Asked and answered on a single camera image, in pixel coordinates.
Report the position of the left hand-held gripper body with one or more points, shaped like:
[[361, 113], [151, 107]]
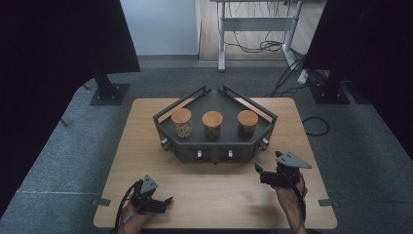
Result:
[[144, 198]]

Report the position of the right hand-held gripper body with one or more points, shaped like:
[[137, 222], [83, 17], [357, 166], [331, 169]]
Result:
[[287, 172]]

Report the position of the dark grey corner rack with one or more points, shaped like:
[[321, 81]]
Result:
[[220, 149]]

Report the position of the glass jar of red contents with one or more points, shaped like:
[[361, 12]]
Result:
[[247, 122]]

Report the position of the glass jar of brown balls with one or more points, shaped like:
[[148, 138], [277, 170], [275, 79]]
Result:
[[212, 123]]

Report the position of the glass jar of pale seeds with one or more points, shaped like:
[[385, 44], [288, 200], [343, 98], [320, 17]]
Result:
[[182, 122]]

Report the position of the person's right hand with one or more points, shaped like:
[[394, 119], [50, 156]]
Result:
[[290, 196]]

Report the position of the grey tape strip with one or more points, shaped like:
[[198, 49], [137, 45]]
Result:
[[101, 202]]

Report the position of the black stand base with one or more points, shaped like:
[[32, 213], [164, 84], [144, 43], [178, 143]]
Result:
[[110, 94], [328, 92]]

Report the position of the white power strip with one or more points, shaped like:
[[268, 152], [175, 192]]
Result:
[[302, 77]]

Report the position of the black curtain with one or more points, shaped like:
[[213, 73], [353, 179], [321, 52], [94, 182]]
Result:
[[373, 48], [48, 65]]

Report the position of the white metal desk frame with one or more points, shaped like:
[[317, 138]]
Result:
[[256, 24]]

